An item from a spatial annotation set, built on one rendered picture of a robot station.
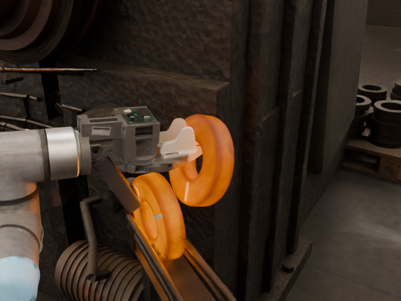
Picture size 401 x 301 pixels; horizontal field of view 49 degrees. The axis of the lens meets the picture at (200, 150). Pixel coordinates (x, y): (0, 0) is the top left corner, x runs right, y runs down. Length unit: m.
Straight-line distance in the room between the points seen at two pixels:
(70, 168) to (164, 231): 0.18
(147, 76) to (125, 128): 0.34
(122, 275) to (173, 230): 0.25
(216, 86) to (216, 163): 0.25
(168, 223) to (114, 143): 0.15
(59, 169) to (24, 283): 0.17
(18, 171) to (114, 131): 0.14
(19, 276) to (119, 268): 0.42
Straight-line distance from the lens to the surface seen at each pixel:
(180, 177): 0.76
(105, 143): 0.66
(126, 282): 0.92
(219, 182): 0.69
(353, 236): 2.00
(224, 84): 0.90
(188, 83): 0.91
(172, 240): 0.71
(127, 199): 0.71
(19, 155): 0.63
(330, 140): 1.85
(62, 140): 0.64
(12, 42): 1.06
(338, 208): 2.16
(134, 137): 0.64
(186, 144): 0.70
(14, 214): 0.65
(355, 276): 1.80
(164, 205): 0.70
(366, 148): 2.45
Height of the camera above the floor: 1.14
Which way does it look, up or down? 26 degrees down
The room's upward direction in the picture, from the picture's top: straight up
